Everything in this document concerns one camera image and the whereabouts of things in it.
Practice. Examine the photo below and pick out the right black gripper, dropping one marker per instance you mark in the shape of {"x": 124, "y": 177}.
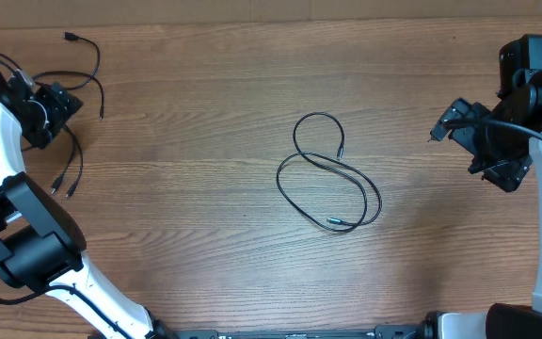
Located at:
{"x": 507, "y": 172}

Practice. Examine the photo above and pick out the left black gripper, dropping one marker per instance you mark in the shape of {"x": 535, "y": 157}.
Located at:
{"x": 61, "y": 105}

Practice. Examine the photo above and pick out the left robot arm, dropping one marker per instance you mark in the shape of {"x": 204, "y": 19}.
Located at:
{"x": 41, "y": 246}

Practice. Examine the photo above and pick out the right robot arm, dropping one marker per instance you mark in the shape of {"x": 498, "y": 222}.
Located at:
{"x": 521, "y": 83}

